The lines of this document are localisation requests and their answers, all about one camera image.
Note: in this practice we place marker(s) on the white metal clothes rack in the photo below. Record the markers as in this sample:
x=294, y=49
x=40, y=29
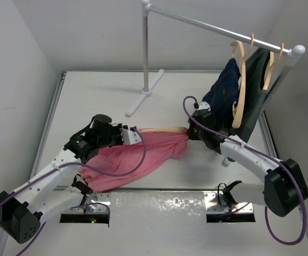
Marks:
x=196, y=35

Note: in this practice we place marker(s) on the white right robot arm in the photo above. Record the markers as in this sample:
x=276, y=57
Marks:
x=283, y=187

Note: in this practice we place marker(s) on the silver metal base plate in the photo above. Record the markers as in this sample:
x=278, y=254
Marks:
x=95, y=207

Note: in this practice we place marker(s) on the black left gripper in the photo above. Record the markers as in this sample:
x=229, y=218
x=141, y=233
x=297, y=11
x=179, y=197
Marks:
x=117, y=127

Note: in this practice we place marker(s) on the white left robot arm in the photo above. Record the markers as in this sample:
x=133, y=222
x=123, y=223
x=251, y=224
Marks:
x=24, y=210

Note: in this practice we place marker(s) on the beige hanger with green garment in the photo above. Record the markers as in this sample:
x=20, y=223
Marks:
x=269, y=68

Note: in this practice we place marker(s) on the beige plastic hanger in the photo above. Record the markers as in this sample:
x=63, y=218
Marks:
x=177, y=129

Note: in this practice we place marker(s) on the navy blue garment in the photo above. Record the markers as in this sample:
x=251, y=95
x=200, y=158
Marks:
x=224, y=93

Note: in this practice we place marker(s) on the dark green garment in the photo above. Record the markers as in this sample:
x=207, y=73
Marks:
x=256, y=65

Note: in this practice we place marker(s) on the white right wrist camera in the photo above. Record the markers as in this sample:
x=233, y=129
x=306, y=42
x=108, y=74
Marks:
x=202, y=105

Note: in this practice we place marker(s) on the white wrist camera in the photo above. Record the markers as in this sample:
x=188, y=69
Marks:
x=202, y=105
x=130, y=137

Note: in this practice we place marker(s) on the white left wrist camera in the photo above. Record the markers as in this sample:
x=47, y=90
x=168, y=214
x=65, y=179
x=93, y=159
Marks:
x=130, y=137

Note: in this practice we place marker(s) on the beige hanger with blue garment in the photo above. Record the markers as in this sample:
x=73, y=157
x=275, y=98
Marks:
x=238, y=106

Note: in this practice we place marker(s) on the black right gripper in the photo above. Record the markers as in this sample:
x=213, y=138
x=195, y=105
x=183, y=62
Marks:
x=191, y=135

